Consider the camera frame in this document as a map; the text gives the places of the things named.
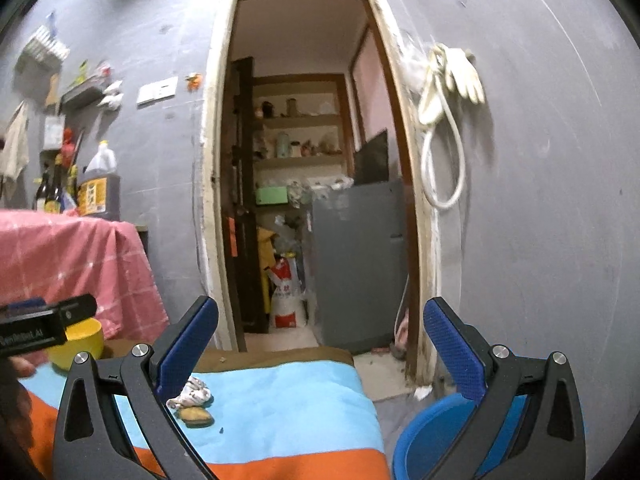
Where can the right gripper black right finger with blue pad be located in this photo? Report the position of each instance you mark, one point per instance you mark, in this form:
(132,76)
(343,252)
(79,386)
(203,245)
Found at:
(526,421)

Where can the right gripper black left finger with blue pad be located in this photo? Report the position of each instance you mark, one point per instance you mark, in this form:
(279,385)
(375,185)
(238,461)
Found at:
(92,442)

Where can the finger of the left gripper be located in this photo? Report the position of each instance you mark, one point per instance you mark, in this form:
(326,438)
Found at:
(76,309)
(22,307)

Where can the yellow plastic bowl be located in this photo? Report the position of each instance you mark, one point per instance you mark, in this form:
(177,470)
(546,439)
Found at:
(85,336)

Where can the pink checked cloth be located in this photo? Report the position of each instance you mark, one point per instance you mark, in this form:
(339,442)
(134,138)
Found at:
(55,257)

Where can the yellow brown peel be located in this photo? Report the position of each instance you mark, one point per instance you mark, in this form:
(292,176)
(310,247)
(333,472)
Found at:
(195,417)

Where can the white crumpled wrapper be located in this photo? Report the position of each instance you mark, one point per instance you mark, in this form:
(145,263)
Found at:
(194,394)

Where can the blue plastic basin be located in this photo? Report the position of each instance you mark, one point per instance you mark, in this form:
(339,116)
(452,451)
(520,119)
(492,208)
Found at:
(426,439)

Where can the dark sauce bottle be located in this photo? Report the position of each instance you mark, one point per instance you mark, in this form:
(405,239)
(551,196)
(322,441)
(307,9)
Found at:
(42,192)

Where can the large oil jug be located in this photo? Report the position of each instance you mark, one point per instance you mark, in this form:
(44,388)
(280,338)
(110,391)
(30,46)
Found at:
(99,186)

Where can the beige hanging towel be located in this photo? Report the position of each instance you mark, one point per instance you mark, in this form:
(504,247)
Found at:
(14,154)

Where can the red white sack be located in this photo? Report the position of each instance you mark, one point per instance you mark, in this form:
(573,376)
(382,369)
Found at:
(287,300)

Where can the green box on shelf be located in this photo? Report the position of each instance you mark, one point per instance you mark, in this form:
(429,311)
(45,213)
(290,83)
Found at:
(271,195)

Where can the white wall switch plate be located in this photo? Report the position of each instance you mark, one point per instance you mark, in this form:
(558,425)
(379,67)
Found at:
(157,91)

